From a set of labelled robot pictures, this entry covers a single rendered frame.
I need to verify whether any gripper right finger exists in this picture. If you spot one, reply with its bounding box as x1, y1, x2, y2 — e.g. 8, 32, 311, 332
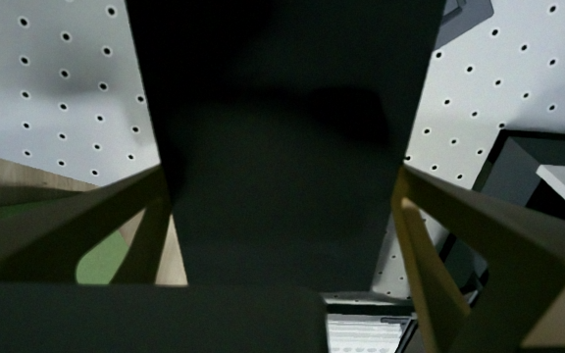
390, 163, 565, 353

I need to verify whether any dark grey flat rectangular pad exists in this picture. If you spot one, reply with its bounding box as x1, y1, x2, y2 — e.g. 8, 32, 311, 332
434, 0, 494, 52

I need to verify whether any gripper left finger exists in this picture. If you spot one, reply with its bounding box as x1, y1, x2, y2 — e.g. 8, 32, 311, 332
0, 163, 173, 284

